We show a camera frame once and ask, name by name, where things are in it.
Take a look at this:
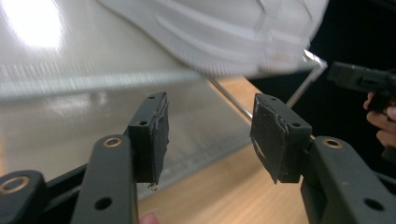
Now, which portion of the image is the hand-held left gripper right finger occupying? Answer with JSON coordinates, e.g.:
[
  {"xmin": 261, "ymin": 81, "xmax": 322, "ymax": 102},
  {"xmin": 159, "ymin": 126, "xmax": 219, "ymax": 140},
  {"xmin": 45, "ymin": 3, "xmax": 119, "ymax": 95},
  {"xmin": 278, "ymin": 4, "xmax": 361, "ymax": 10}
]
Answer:
[{"xmin": 250, "ymin": 92, "xmax": 313, "ymax": 185}]

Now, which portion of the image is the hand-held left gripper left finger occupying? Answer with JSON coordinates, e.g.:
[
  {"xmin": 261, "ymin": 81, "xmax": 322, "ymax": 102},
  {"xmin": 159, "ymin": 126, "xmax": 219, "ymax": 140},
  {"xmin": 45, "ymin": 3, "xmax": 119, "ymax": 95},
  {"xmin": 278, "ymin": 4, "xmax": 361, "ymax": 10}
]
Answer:
[{"xmin": 127, "ymin": 91, "xmax": 171, "ymax": 188}]

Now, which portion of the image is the white sneaker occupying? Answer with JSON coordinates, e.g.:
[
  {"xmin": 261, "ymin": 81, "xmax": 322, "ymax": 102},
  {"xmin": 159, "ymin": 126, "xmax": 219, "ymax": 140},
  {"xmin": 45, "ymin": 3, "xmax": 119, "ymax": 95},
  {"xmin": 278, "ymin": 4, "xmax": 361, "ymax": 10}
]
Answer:
[{"xmin": 96, "ymin": 0, "xmax": 331, "ymax": 78}]

